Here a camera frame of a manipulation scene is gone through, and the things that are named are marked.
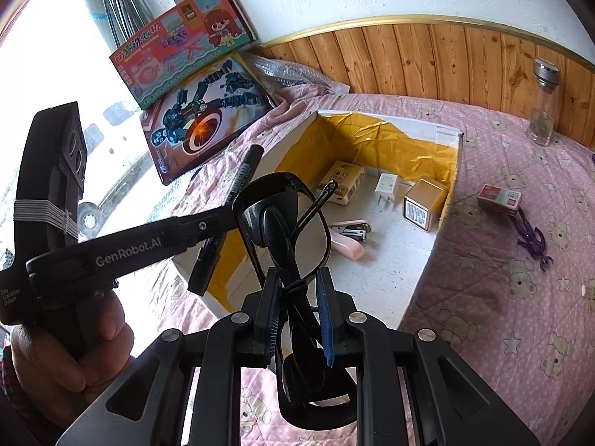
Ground person's left hand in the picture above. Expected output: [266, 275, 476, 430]
[0, 288, 136, 428]

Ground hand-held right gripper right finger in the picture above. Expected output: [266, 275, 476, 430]
[316, 267, 542, 446]

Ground black sunglasses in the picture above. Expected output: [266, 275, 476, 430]
[232, 172, 358, 428]

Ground black pen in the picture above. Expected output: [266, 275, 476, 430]
[187, 145, 265, 296]

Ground pink stapler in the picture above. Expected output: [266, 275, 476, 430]
[328, 217, 373, 260]

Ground glass bottle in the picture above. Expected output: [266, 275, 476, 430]
[525, 57, 561, 147]

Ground white charger plug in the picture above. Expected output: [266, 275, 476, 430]
[374, 173, 399, 210]

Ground small red staples box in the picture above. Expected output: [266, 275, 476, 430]
[477, 184, 522, 217]

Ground robot toy box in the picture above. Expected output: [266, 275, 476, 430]
[139, 52, 275, 187]

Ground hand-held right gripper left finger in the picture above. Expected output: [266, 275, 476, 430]
[56, 267, 283, 446]

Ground white cardboard box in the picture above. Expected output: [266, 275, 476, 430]
[172, 109, 466, 330]

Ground small brown cardboard box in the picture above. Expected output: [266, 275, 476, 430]
[402, 177, 448, 230]

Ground grey cable bundle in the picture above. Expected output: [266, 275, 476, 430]
[95, 0, 149, 42]

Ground pink toy box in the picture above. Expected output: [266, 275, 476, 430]
[109, 0, 258, 110]

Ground small yellow box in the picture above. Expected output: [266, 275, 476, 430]
[317, 160, 366, 205]

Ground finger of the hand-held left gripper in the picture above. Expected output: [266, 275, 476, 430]
[172, 202, 242, 254]

